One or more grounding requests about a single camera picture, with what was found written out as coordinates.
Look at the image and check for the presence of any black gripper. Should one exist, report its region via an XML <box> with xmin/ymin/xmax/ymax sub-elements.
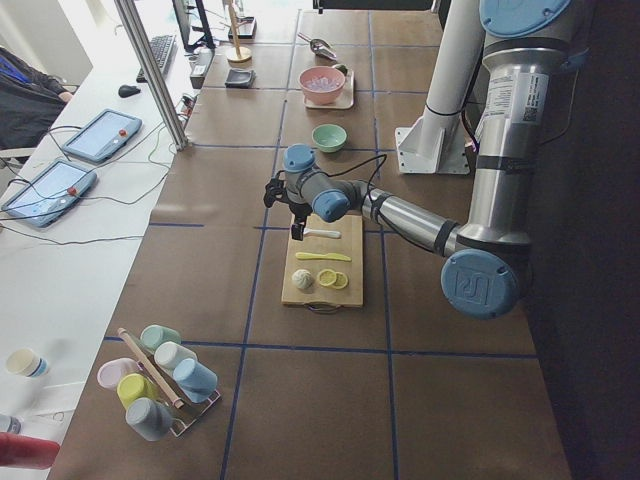
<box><xmin>289</xmin><ymin>200</ymin><xmax>310</xmax><ymax>241</ymax></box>

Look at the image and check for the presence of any white plastic spoon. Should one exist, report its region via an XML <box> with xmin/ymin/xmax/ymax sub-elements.
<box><xmin>303</xmin><ymin>228</ymin><xmax>342</xmax><ymax>239</ymax></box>

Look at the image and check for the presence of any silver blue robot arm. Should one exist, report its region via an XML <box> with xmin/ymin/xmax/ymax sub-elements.
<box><xmin>264</xmin><ymin>1</ymin><xmax>594</xmax><ymax>319</ymax></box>

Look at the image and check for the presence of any small green bowl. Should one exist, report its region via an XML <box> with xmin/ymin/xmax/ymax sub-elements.
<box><xmin>312</xmin><ymin>124</ymin><xmax>347</xmax><ymax>153</ymax></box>

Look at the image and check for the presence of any pink bowl of ice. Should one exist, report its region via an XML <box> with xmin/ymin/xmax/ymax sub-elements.
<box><xmin>298</xmin><ymin>66</ymin><xmax>346</xmax><ymax>105</ymax></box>

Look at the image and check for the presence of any steel ice scoop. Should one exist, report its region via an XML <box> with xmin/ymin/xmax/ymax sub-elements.
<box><xmin>297</xmin><ymin>32</ymin><xmax>337</xmax><ymax>61</ymax></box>

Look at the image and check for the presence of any yellow plastic knife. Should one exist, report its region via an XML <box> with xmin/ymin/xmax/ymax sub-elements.
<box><xmin>294</xmin><ymin>252</ymin><xmax>352</xmax><ymax>262</ymax></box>

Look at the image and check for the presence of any white steamed bun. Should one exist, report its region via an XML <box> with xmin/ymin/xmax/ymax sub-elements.
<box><xmin>291</xmin><ymin>269</ymin><xmax>315</xmax><ymax>291</ymax></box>

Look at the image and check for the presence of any bamboo cutting board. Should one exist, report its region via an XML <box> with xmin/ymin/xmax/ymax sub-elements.
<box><xmin>281</xmin><ymin>214</ymin><xmax>364</xmax><ymax>307</ymax></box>

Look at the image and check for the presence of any upper lemon slice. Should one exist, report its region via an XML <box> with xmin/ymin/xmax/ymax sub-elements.
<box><xmin>317</xmin><ymin>269</ymin><xmax>337</xmax><ymax>287</ymax></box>

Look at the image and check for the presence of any lemon slice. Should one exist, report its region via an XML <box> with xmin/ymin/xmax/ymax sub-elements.
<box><xmin>330</xmin><ymin>271</ymin><xmax>349</xmax><ymax>290</ymax></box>
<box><xmin>317</xmin><ymin>269</ymin><xmax>337</xmax><ymax>287</ymax></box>

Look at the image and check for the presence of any lower lemon slice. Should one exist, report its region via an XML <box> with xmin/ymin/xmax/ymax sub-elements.
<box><xmin>330</xmin><ymin>271</ymin><xmax>349</xmax><ymax>290</ymax></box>

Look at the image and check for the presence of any beige serving tray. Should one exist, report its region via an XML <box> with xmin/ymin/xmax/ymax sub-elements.
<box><xmin>303</xmin><ymin>71</ymin><xmax>355</xmax><ymax>110</ymax></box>

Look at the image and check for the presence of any folded grey cloth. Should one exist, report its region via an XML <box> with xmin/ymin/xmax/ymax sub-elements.
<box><xmin>224</xmin><ymin>68</ymin><xmax>256</xmax><ymax>89</ymax></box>

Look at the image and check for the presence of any white cup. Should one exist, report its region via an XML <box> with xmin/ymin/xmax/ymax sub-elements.
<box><xmin>154</xmin><ymin>341</ymin><xmax>198</xmax><ymax>374</ymax></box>

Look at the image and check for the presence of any green cup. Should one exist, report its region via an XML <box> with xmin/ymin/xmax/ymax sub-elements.
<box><xmin>140</xmin><ymin>324</ymin><xmax>182</xmax><ymax>353</ymax></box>

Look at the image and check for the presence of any blue cup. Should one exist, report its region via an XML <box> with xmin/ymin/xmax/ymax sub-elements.
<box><xmin>172</xmin><ymin>358</ymin><xmax>218</xmax><ymax>403</ymax></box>

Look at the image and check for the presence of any wooden stand with round base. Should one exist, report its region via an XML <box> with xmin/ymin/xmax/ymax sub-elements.
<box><xmin>225</xmin><ymin>1</ymin><xmax>252</xmax><ymax>64</ymax></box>

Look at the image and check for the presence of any black framed tray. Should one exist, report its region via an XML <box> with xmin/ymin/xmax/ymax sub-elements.
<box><xmin>236</xmin><ymin>16</ymin><xmax>257</xmax><ymax>40</ymax></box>

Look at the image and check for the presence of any upper blue teach pendant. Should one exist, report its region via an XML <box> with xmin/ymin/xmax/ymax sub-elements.
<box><xmin>61</xmin><ymin>109</ymin><xmax>142</xmax><ymax>164</ymax></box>

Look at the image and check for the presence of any blue teach pendant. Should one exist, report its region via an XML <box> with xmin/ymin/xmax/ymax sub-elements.
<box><xmin>1</xmin><ymin>159</ymin><xmax>98</xmax><ymax>228</ymax></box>
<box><xmin>61</xmin><ymin>109</ymin><xmax>142</xmax><ymax>164</ymax></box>

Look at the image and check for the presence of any black computer mouse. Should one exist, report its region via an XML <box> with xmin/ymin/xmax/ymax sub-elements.
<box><xmin>118</xmin><ymin>85</ymin><xmax>141</xmax><ymax>98</ymax></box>

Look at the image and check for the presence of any black keyboard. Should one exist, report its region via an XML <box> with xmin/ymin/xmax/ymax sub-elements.
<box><xmin>149</xmin><ymin>34</ymin><xmax>176</xmax><ymax>76</ymax></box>

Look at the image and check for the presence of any yellow cup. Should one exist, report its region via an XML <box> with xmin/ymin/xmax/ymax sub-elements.
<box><xmin>116</xmin><ymin>373</ymin><xmax>159</xmax><ymax>409</ymax></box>

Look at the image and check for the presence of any pink cup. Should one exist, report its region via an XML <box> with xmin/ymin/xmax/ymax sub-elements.
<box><xmin>96</xmin><ymin>357</ymin><xmax>140</xmax><ymax>391</ymax></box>

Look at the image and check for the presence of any grey cup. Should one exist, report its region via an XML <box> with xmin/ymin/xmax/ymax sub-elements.
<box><xmin>125</xmin><ymin>397</ymin><xmax>173</xmax><ymax>441</ymax></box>

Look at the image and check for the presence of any black monitor stand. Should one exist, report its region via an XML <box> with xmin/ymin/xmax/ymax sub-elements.
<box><xmin>172</xmin><ymin>0</ymin><xmax>216</xmax><ymax>53</ymax></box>

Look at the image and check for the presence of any lower blue teach pendant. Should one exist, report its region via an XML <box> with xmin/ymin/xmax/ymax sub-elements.
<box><xmin>1</xmin><ymin>159</ymin><xmax>98</xmax><ymax>228</ymax></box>

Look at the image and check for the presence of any seated person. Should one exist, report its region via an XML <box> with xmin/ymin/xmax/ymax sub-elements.
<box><xmin>0</xmin><ymin>47</ymin><xmax>73</xmax><ymax>150</ymax></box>

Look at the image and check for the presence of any paper cup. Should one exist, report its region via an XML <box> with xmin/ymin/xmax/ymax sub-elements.
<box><xmin>5</xmin><ymin>348</ymin><xmax>49</xmax><ymax>378</ymax></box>

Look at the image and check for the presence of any red bottle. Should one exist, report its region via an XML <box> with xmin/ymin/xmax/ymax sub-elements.
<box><xmin>1</xmin><ymin>433</ymin><xmax>60</xmax><ymax>470</ymax></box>

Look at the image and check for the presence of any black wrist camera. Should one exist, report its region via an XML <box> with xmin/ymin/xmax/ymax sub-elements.
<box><xmin>263</xmin><ymin>177</ymin><xmax>289</xmax><ymax>208</ymax></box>

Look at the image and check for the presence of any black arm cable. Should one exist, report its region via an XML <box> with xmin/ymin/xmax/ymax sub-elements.
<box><xmin>327</xmin><ymin>153</ymin><xmax>401</xmax><ymax>236</ymax></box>

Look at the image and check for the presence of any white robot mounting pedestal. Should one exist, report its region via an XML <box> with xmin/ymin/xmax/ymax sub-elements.
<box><xmin>395</xmin><ymin>0</ymin><xmax>485</xmax><ymax>175</ymax></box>

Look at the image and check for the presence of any wire cup rack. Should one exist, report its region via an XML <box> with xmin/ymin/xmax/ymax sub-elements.
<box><xmin>118</xmin><ymin>328</ymin><xmax>221</xmax><ymax>438</ymax></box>

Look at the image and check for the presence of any aluminium frame post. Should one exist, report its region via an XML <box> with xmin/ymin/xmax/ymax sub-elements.
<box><xmin>114</xmin><ymin>0</ymin><xmax>189</xmax><ymax>151</ymax></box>

